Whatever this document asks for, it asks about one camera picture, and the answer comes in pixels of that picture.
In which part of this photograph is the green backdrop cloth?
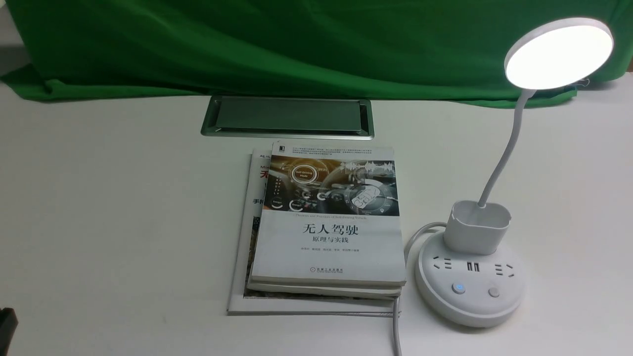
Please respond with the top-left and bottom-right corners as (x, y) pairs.
(1, 0), (633, 108)

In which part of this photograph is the middle white book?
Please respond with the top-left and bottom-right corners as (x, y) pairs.
(246, 281), (402, 300)

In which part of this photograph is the white desk lamp with sockets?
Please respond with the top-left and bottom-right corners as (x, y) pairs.
(407, 17), (615, 328)

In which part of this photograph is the top book self-driving cover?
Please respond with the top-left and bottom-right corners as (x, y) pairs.
(250, 141), (406, 288)

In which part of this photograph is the black object at edge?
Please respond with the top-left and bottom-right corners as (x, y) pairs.
(0, 308), (18, 347)

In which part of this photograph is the bottom large white book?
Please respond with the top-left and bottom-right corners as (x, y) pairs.
(226, 149), (393, 318)

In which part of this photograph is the white lamp power cable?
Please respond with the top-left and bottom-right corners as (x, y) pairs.
(392, 222), (448, 356)

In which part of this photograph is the silver desk cable hatch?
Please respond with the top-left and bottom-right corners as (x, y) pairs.
(200, 95), (375, 140)

